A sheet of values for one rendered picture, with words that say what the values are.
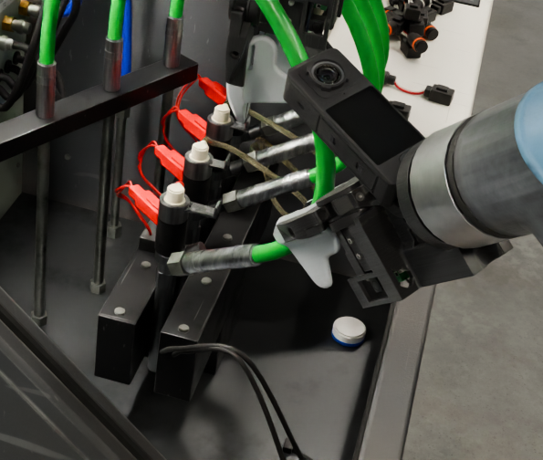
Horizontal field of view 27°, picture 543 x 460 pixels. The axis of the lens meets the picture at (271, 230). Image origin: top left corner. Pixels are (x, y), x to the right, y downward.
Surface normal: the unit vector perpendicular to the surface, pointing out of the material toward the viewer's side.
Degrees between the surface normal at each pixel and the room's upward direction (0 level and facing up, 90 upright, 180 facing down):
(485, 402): 0
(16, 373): 90
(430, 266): 103
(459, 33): 0
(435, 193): 92
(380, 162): 21
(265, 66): 93
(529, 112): 64
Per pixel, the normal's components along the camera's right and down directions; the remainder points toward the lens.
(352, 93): 0.12, -0.55
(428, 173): -0.90, 0.00
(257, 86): -0.24, 0.58
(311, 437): 0.14, -0.80
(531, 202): -0.66, 0.61
